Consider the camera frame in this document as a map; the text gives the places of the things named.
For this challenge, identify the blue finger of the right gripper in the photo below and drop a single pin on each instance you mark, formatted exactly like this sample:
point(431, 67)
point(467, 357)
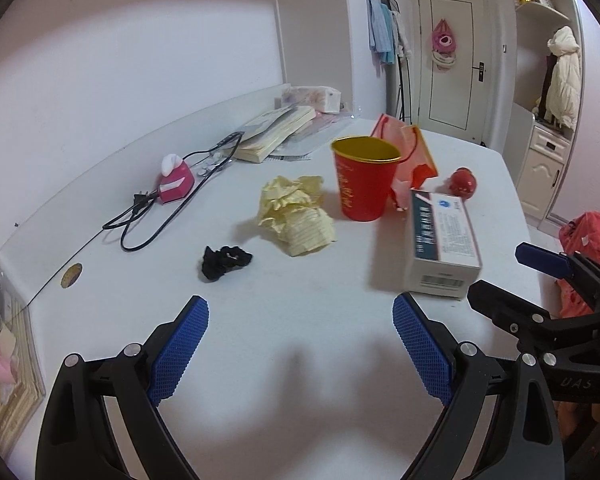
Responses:
point(576, 269)
point(505, 309)

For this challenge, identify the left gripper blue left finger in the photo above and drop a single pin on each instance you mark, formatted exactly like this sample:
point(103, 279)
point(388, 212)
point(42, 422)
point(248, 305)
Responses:
point(76, 439)

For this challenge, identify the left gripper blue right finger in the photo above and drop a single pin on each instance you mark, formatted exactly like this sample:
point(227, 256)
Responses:
point(522, 441)

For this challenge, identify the white blue medicine box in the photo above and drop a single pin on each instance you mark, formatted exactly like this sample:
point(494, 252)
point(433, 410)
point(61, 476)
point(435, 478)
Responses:
point(442, 255)

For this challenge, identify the red paper cup gold rim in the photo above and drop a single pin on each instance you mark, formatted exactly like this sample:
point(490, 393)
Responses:
point(365, 168)

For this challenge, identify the yellow lined paper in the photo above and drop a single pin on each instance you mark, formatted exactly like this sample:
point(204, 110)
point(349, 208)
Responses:
point(292, 210)

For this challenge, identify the white wardrobe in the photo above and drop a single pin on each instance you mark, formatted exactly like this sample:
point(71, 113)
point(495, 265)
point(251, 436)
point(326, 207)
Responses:
point(579, 191)

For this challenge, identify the cream small cabinet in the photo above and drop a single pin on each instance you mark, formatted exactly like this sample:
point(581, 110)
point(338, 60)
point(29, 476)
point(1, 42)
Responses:
point(544, 163)

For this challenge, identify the red apple shaped object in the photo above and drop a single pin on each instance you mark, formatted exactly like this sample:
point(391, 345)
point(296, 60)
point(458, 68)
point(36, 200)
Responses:
point(463, 183)

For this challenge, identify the cream puffer jacket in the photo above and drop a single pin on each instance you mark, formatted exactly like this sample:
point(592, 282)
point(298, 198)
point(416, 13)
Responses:
point(563, 94)

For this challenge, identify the white room door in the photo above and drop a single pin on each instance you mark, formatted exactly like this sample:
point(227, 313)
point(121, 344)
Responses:
point(455, 101)

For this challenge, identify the black hair scrunchie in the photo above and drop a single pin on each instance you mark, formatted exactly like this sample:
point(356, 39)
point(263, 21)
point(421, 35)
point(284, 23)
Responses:
point(216, 263)

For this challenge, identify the pink bag on door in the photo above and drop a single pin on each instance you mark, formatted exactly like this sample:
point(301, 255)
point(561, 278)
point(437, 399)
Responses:
point(443, 46)

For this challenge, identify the standing mirror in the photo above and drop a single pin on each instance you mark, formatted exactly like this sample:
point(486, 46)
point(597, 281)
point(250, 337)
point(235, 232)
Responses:
point(398, 74)

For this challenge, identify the pink white charger plug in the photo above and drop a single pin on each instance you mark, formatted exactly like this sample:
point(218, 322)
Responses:
point(176, 179)

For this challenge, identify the tissue pack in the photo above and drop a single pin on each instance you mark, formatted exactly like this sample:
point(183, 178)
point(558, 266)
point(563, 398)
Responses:
point(323, 99)

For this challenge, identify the hanging blue clothes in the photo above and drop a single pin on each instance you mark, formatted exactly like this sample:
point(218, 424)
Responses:
point(386, 32)

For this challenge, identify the open white book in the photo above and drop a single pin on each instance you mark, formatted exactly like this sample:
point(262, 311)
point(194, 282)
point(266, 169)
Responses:
point(263, 134)

